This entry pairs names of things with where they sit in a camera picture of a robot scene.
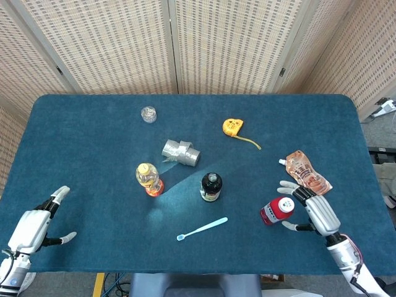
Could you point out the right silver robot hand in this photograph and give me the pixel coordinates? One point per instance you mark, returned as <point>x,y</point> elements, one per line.
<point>323,215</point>

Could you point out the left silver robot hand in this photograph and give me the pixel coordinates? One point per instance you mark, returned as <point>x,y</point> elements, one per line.
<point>29,230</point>

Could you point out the red NFC juice bottle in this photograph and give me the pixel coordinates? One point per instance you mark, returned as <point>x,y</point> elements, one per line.
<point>275,213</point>

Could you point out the orange tea bottle yellow cap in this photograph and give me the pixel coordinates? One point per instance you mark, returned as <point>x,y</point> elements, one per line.
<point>148,178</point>

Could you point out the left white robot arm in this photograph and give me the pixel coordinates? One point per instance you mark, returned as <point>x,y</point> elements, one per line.
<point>12,272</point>

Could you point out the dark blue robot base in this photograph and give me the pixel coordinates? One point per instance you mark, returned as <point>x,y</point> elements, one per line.
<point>191,286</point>

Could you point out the orange drink pouch white spout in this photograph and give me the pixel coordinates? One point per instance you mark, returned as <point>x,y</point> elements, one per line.
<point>304,173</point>

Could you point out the blue carpet table cloth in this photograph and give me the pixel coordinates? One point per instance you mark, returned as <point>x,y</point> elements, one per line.
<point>92,154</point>

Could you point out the dark brown tea bottle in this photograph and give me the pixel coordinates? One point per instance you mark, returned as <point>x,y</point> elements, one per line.
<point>211,187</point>

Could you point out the light blue toothbrush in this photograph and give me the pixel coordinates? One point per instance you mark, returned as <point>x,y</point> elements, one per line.
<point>204,228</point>

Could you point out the white power strip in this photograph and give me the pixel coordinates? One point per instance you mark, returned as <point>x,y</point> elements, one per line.
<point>386,108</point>

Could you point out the yellow tape measure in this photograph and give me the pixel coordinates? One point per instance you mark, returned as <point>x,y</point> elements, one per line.
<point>232,127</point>

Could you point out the black screen hinge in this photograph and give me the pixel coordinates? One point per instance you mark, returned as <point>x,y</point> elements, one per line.
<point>282,72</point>
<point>59,70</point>

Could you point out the woven folding screen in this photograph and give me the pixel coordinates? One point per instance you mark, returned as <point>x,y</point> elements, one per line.
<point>108,46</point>

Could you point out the black metal rail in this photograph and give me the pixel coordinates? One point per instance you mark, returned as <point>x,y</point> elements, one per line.
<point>382,154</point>

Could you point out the grey duct tape bundle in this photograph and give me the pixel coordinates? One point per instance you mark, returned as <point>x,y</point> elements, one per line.
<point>181,153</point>

